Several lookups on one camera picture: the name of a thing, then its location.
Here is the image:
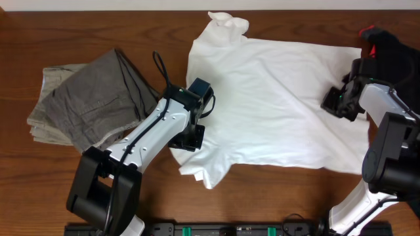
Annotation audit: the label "white printed t-shirt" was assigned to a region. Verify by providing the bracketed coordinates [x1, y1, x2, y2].
[172, 12, 369, 189]

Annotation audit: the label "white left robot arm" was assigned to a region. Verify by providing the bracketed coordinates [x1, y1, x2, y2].
[66, 85, 213, 235]

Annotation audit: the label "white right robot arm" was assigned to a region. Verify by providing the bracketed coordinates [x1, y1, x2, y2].
[316, 58, 419, 235]

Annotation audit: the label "black garment with red trim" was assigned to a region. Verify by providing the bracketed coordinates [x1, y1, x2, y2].
[359, 26, 419, 114]

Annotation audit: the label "folded grey shorts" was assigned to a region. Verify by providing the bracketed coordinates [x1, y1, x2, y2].
[42, 49, 159, 152]

